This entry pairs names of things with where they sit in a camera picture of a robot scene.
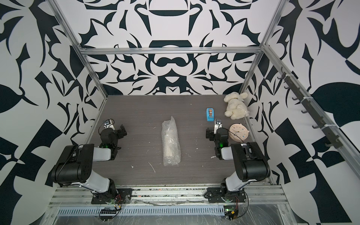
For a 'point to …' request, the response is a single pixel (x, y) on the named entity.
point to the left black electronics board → (106, 214)
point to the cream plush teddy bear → (236, 107)
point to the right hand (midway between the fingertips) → (216, 125)
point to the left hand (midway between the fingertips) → (113, 125)
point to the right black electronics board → (230, 212)
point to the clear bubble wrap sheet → (171, 142)
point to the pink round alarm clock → (240, 131)
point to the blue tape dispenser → (210, 114)
